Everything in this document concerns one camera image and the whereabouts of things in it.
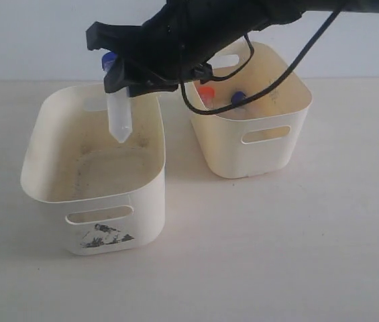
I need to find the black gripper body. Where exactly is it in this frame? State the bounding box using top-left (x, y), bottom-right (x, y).
top-left (140, 1), bottom-right (302, 79)

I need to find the orange-capped clear tube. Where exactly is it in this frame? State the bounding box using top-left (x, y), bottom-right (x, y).
top-left (197, 86), bottom-right (215, 110)

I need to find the cream plastic bin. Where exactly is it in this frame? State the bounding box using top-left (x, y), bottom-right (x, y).
top-left (190, 41), bottom-right (312, 178)

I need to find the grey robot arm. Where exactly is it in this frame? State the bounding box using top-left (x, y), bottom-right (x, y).
top-left (86, 0), bottom-right (379, 97)

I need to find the white bin with sticker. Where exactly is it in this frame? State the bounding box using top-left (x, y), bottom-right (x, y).
top-left (20, 84), bottom-right (166, 256)

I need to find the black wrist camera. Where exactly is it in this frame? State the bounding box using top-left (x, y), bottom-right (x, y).
top-left (191, 63), bottom-right (213, 84)

